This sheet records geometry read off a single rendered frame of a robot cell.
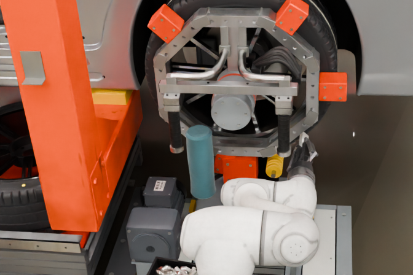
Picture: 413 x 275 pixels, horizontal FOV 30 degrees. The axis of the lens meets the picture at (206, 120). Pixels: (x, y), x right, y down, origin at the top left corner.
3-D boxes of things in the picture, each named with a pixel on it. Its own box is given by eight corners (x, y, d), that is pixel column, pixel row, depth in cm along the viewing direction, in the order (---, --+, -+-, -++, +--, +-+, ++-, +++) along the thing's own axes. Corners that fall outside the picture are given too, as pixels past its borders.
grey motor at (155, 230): (198, 223, 313) (192, 154, 294) (180, 299, 278) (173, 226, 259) (155, 221, 316) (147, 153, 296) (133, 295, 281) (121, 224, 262)
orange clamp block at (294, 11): (293, 26, 243) (309, 4, 238) (291, 37, 237) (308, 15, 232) (275, 14, 242) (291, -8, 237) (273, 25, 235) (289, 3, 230)
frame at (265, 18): (318, 148, 266) (321, 7, 237) (317, 159, 261) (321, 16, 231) (166, 143, 275) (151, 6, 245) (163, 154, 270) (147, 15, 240)
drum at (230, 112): (259, 98, 259) (258, 62, 251) (253, 133, 241) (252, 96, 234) (218, 97, 261) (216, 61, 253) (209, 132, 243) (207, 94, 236)
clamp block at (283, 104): (293, 99, 234) (293, 85, 231) (291, 115, 227) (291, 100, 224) (276, 99, 235) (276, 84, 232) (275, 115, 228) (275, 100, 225)
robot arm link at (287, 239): (321, 208, 186) (265, 204, 188) (322, 223, 168) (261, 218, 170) (318, 260, 187) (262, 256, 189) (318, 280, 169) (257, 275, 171)
